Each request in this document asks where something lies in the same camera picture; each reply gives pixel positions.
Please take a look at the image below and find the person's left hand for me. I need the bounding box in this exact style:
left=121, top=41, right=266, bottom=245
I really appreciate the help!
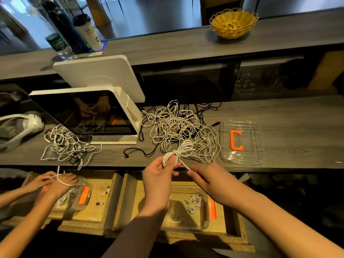
left=142, top=154, right=181, bottom=213

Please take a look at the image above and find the person's right hand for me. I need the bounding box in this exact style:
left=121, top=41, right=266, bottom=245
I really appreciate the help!
left=187, top=162, right=253, bottom=209

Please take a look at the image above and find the clear container drawer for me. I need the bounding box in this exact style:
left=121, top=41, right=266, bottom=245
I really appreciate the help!
left=46, top=177, right=93, bottom=216
left=161, top=185, right=218, bottom=232

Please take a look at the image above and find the person's right forearm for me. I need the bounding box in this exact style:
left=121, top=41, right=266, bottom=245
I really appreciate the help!
left=231, top=188, right=344, bottom=258

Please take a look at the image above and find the wooden drawer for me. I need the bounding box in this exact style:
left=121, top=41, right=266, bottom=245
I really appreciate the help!
left=3, top=169, right=123, bottom=236
left=105, top=172, right=256, bottom=253

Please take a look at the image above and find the white touchscreen monitor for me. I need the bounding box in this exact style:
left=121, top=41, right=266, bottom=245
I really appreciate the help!
left=28, top=86, right=143, bottom=145

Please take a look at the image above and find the white customer display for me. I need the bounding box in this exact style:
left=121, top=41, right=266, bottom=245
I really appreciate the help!
left=53, top=54, right=146, bottom=104

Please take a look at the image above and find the grey wooden bar counter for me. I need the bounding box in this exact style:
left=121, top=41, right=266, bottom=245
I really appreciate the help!
left=0, top=8, right=344, bottom=81

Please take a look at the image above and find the white headset device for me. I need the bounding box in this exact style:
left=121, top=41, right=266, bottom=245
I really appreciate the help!
left=0, top=111, right=45, bottom=154

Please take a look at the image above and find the flat cardboard sheet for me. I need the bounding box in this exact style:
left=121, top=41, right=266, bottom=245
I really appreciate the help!
left=306, top=51, right=344, bottom=90

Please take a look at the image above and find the yellow woven basket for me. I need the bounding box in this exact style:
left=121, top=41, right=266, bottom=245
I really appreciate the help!
left=209, top=8, right=259, bottom=40

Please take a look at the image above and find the white paper coffee cup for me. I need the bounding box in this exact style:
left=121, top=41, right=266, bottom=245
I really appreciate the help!
left=72, top=13, right=103, bottom=52

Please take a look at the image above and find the clear plastic water bottle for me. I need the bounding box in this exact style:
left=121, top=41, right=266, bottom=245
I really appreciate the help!
left=32, top=8, right=76, bottom=61

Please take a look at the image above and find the brown wooden chair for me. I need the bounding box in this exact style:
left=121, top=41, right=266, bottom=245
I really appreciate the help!
left=200, top=0, right=243, bottom=25

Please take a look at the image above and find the black thermos bottle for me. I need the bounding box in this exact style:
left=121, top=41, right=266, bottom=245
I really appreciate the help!
left=40, top=0, right=92, bottom=54

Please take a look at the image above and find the round wooden table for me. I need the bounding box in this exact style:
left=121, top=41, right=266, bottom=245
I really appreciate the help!
left=85, top=0, right=113, bottom=27

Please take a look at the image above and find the black cable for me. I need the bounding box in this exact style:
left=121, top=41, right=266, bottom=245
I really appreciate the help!
left=124, top=145, right=160, bottom=159

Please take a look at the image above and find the clear lid orange handle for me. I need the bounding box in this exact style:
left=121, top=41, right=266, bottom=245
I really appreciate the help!
left=219, top=120, right=264, bottom=166

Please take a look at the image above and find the bundle of black cables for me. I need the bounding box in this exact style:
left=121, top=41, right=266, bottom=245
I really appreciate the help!
left=196, top=102, right=222, bottom=127

